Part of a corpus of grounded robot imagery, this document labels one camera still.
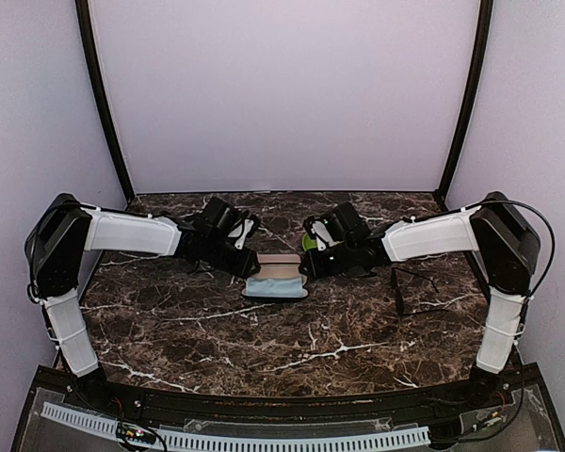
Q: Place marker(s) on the left black frame post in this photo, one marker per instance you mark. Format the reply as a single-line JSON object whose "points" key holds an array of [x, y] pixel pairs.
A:
{"points": [[82, 8]]}

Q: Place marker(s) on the pink glasses case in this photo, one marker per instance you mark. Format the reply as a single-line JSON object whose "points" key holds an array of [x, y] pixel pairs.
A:
{"points": [[278, 259]]}

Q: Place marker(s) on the black frame post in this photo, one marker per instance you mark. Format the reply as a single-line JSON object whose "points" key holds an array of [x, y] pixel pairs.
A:
{"points": [[82, 8], [483, 26]]}

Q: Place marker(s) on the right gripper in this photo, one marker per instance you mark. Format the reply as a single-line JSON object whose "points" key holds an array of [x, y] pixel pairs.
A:
{"points": [[314, 267]]}

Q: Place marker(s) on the black glasses case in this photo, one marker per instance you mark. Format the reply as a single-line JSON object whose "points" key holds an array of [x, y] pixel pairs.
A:
{"points": [[278, 272]]}

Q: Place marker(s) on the black table front rail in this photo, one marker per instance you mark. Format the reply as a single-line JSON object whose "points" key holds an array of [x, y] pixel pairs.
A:
{"points": [[436, 405]]}

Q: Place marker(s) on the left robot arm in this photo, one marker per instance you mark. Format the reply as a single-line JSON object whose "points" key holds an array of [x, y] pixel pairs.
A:
{"points": [[68, 229]]}

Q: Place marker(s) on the green plate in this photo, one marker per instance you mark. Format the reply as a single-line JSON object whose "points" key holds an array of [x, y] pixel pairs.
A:
{"points": [[308, 243]]}

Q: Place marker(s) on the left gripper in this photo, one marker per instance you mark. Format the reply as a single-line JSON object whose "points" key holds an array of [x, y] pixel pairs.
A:
{"points": [[243, 267]]}

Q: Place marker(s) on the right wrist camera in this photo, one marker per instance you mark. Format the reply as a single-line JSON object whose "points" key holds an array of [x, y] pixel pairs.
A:
{"points": [[322, 231]]}

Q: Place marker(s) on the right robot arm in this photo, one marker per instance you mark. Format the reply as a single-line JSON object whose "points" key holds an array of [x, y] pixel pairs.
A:
{"points": [[494, 227]]}

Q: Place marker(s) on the black sunglasses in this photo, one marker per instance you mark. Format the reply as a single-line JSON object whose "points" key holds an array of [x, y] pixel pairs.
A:
{"points": [[414, 293]]}

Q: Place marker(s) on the white slotted cable duct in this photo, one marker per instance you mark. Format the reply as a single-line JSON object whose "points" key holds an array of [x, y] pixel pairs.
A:
{"points": [[230, 437]]}

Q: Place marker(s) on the right black frame post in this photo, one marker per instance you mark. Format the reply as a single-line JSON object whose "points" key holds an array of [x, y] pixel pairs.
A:
{"points": [[483, 26]]}

